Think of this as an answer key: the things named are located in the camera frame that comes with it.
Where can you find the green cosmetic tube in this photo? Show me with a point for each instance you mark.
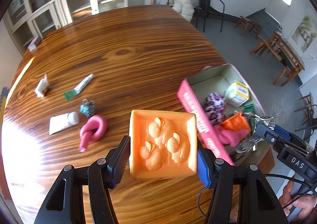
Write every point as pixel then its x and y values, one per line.
pixel 249 108

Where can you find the silver metal clamp tool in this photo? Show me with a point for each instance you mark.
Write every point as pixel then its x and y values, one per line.
pixel 250 143

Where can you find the beige jacket on chair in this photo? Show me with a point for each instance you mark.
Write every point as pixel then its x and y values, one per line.
pixel 183 7

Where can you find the pink knotted foam roller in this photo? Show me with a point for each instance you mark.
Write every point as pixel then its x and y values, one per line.
pixel 92 131

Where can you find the foam puzzle floor mat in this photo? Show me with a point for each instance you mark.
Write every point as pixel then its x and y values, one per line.
pixel 3 99

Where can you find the black metal chair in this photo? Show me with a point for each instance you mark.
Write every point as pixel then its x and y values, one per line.
pixel 196 11
pixel 208 9

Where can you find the wooden side table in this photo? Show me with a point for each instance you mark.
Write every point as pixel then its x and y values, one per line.
pixel 285 54

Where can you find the teal binder clips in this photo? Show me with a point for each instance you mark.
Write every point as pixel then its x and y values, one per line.
pixel 87 108

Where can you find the white gauze roll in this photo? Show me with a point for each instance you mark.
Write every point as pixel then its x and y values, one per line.
pixel 42 87

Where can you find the person's right hand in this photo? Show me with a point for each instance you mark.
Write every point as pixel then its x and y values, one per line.
pixel 307 203

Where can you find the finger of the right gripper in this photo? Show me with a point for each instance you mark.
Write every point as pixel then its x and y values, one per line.
pixel 272 136

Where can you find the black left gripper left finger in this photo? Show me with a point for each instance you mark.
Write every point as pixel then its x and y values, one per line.
pixel 64 202

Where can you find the pink storage bin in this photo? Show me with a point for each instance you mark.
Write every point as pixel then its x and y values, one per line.
pixel 192 93

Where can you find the small wooden stool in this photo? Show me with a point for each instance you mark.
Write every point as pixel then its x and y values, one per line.
pixel 247 24

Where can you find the framed tree painting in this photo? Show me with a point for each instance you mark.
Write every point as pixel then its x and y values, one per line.
pixel 305 33

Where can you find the white cream tube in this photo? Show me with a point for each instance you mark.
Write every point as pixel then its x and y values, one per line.
pixel 63 121

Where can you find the yellow cardboard box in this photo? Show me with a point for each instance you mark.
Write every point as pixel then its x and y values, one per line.
pixel 237 94

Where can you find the bright orange toy cube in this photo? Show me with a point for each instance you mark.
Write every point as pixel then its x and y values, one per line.
pixel 236 123

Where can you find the white green toothpaste tube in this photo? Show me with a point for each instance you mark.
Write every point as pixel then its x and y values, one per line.
pixel 75 91

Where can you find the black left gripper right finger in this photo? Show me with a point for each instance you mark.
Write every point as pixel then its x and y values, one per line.
pixel 257 201

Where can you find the leopard print fluffy pouch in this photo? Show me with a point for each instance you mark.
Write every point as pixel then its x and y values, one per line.
pixel 215 107

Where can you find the light orange duck cube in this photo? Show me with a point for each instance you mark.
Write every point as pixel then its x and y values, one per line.
pixel 163 144

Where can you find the pink card deck box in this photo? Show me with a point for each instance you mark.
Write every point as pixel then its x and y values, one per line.
pixel 34 43

